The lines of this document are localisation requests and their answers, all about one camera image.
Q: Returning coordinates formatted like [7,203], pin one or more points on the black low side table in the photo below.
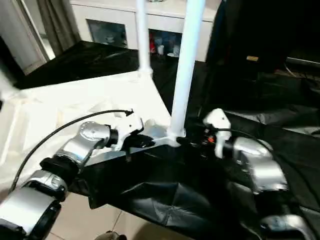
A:
[302,65]

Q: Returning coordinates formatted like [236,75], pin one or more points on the white glass-door cabinet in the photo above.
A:
[112,17]

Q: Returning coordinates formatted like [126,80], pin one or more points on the white plastic table top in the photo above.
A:
[62,100]

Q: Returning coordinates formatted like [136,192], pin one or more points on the small beige label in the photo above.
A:
[252,58]

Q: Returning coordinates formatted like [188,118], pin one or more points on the black table mat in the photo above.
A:
[250,140]

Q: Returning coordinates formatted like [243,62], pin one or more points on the dark grey crumpled bundle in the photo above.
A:
[156,1]

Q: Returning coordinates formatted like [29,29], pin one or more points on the grey curtain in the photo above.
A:
[57,27]

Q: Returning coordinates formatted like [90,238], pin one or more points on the dark brown round object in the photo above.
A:
[110,236]

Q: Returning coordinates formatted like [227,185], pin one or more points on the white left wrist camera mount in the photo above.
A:
[130,125]

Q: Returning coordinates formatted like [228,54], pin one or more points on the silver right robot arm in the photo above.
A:
[260,162]

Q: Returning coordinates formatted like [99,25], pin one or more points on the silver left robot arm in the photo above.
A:
[82,142]

